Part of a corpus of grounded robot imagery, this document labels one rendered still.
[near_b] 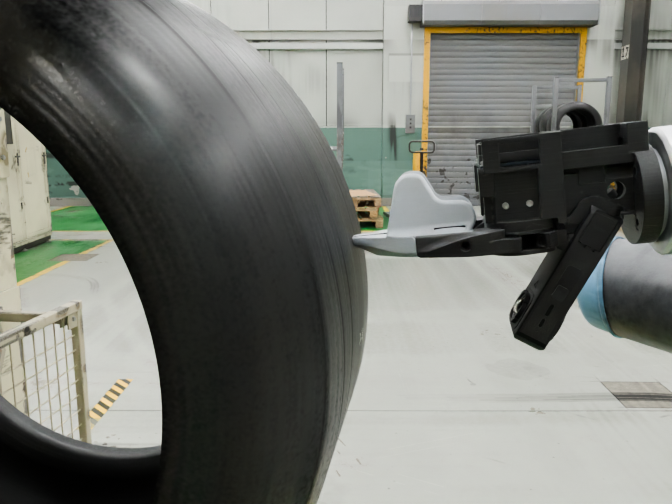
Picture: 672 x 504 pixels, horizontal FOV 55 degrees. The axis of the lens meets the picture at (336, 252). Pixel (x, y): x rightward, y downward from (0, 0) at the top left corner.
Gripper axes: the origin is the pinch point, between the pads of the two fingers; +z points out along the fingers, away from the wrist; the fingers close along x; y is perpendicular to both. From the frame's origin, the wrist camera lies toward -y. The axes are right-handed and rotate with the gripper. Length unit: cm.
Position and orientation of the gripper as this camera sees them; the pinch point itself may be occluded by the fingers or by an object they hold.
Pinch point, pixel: (371, 248)
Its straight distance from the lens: 49.3
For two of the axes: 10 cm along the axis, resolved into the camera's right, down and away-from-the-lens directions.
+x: -1.5, 1.8, -9.7
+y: -1.2, -9.8, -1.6
